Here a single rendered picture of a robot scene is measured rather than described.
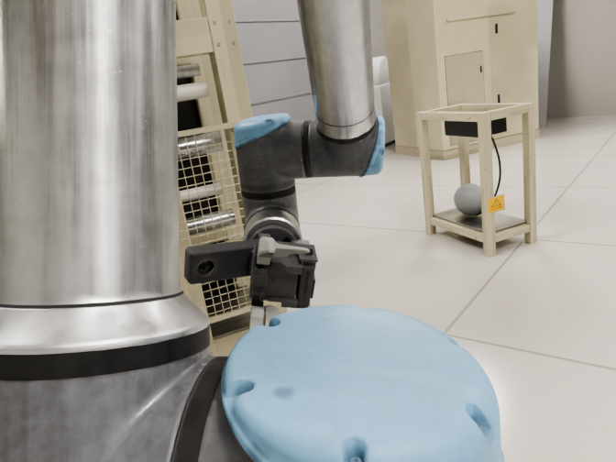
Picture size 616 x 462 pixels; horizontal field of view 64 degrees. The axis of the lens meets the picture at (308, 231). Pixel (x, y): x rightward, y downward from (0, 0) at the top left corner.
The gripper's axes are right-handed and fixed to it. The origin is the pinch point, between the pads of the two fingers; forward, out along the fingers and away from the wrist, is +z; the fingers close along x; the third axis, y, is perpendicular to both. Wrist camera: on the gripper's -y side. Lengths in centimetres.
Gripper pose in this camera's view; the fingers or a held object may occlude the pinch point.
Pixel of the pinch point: (257, 314)
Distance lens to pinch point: 55.6
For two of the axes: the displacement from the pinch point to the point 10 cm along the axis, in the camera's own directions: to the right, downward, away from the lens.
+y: 9.9, 1.0, 1.2
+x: -1.4, 9.3, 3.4
